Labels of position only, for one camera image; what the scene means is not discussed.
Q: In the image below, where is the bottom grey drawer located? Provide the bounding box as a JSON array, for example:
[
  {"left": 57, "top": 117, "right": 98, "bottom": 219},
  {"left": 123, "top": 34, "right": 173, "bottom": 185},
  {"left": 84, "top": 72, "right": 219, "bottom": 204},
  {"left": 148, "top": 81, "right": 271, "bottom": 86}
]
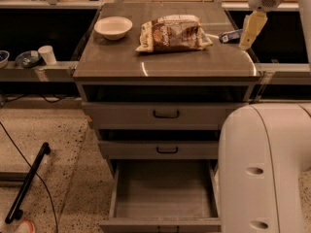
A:
[{"left": 100, "top": 159, "right": 221, "bottom": 233}]

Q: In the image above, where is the white bowl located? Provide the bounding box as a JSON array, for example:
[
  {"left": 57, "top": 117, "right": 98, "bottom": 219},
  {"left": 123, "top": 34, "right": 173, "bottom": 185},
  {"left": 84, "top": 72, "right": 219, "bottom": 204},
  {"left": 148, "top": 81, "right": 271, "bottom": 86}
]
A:
[{"left": 94, "top": 17, "right": 132, "bottom": 41}]

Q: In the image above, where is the brown chip bag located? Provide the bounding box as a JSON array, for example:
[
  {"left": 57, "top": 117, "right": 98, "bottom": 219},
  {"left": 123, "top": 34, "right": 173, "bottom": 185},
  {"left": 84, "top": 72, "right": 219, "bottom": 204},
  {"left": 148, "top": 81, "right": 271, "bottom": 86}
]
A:
[{"left": 136, "top": 15, "right": 213, "bottom": 52}]

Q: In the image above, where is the black bar stand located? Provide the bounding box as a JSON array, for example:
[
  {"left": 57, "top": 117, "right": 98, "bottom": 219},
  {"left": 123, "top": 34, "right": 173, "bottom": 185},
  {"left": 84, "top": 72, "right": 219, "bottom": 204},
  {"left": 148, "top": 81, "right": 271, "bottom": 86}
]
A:
[{"left": 5, "top": 143, "right": 51, "bottom": 224}]

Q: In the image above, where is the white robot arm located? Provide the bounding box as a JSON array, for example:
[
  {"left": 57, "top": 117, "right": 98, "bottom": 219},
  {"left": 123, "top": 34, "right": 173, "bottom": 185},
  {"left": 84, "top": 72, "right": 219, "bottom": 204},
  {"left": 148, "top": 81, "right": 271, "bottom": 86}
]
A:
[{"left": 219, "top": 103, "right": 311, "bottom": 233}]

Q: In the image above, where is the blue bowl with items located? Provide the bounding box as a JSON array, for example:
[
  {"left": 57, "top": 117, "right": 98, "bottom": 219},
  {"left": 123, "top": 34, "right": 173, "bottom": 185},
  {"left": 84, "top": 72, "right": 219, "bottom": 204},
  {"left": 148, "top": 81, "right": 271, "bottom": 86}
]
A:
[{"left": 16, "top": 50, "right": 42, "bottom": 69}]

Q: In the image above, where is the black floor cable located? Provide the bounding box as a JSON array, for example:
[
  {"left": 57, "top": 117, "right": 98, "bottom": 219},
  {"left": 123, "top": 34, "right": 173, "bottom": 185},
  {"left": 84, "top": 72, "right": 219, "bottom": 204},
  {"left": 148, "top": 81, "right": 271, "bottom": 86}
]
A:
[{"left": 0, "top": 121, "right": 59, "bottom": 233}]

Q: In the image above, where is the white paper cup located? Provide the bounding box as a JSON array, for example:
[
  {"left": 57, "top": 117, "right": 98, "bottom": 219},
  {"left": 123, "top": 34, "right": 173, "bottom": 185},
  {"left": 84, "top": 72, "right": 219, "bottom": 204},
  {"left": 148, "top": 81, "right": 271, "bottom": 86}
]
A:
[{"left": 38, "top": 46, "right": 56, "bottom": 65}]

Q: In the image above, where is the blue rxbar blueberry bar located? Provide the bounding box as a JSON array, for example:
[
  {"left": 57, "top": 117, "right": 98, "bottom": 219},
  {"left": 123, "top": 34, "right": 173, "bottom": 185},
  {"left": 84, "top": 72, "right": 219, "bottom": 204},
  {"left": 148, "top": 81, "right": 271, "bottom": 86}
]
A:
[{"left": 219, "top": 29, "right": 243, "bottom": 44}]

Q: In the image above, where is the top grey drawer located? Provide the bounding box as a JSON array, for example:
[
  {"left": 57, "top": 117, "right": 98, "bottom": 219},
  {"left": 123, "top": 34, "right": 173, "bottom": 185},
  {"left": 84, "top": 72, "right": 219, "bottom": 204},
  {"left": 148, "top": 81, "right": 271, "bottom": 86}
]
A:
[{"left": 83, "top": 102, "right": 245, "bottom": 130}]

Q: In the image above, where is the white red object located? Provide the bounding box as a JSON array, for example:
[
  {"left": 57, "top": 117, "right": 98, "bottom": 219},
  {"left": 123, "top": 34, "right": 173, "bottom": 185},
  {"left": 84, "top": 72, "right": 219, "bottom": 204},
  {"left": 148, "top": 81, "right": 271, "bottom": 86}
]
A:
[{"left": 14, "top": 220, "right": 36, "bottom": 233}]

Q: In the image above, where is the blue bowl at edge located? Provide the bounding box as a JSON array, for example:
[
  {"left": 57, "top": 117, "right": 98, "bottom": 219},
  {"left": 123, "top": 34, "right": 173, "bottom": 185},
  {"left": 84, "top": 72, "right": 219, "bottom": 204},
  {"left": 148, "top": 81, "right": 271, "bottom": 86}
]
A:
[{"left": 0, "top": 50, "right": 10, "bottom": 69}]

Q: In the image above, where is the middle grey drawer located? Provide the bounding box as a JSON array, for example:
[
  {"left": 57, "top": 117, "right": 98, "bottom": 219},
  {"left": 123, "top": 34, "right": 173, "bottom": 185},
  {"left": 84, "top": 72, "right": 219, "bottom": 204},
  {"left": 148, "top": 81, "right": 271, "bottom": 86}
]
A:
[{"left": 98, "top": 141, "right": 219, "bottom": 159}]

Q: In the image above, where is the grey drawer cabinet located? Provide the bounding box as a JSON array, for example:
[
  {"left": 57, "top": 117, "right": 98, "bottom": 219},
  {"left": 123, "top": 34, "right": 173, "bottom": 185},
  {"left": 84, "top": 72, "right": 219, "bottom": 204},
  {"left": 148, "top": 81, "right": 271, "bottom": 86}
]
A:
[{"left": 73, "top": 2, "right": 261, "bottom": 180}]

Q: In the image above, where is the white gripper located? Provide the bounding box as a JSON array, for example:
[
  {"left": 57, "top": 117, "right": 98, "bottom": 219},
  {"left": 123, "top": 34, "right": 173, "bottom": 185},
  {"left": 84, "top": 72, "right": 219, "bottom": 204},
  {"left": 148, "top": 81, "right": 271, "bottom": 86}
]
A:
[{"left": 239, "top": 0, "right": 284, "bottom": 50}]

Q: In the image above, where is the grey drawer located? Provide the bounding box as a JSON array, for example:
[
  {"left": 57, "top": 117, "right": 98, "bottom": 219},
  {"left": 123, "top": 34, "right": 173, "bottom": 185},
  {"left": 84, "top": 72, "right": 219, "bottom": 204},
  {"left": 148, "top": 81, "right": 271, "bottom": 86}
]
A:
[
  {"left": 100, "top": 159, "right": 221, "bottom": 233},
  {"left": 83, "top": 102, "right": 245, "bottom": 130},
  {"left": 98, "top": 141, "right": 219, "bottom": 159}
]

